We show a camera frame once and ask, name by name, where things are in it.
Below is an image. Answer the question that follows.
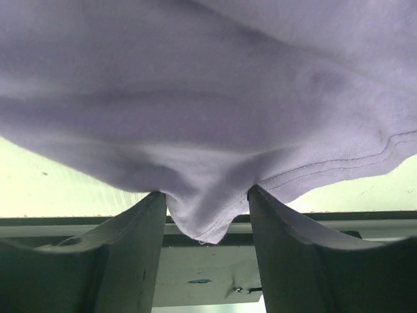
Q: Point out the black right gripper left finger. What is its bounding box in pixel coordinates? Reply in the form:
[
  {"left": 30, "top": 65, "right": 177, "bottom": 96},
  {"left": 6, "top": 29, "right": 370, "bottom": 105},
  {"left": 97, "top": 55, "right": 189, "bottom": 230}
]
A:
[{"left": 1, "top": 192, "right": 166, "bottom": 313}]

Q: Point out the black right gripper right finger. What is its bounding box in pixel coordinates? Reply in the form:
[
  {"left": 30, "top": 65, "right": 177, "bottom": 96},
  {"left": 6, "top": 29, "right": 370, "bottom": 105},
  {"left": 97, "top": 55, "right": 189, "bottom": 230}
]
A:
[{"left": 248, "top": 186, "right": 416, "bottom": 312}]

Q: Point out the lavender purple t-shirt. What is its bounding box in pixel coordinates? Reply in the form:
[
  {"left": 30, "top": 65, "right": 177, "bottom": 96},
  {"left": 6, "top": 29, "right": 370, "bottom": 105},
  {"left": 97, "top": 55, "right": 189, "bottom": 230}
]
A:
[{"left": 1, "top": 1, "right": 416, "bottom": 243}]

